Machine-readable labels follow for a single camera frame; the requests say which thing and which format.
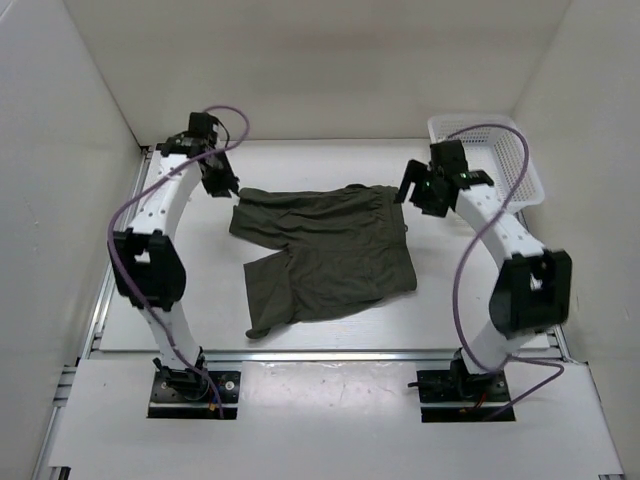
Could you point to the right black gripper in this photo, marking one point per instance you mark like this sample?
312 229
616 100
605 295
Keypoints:
416 171

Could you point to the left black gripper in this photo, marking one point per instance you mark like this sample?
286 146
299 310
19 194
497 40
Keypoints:
229 182

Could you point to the olive green shorts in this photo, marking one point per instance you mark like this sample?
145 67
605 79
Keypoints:
334 253

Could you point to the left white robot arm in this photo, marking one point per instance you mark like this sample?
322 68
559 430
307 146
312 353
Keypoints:
147 267

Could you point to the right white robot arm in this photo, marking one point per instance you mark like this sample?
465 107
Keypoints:
533 287

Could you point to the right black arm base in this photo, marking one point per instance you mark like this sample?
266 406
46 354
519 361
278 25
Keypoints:
454 395

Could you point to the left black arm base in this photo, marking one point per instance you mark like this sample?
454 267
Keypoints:
165 402

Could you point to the aluminium frame rail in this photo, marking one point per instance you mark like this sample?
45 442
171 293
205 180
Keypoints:
270 356

